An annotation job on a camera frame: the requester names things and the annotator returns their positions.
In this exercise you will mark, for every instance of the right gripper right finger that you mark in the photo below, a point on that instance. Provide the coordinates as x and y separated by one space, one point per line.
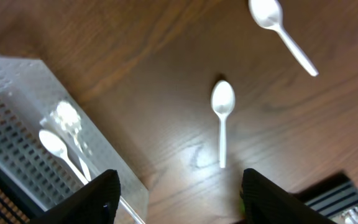
265 202

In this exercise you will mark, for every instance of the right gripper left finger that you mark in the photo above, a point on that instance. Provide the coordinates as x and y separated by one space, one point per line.
96 202

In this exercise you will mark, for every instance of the white plastic spoon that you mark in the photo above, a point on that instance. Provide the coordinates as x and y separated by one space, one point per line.
223 101
268 15
67 122
56 146

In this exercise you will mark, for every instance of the dark green plastic basket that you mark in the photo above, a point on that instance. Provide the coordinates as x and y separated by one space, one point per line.
15 205

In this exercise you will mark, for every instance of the clear plastic basket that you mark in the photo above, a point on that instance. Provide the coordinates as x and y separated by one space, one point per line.
29 91

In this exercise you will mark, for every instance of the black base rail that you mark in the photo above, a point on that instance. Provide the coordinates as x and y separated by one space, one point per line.
335 197

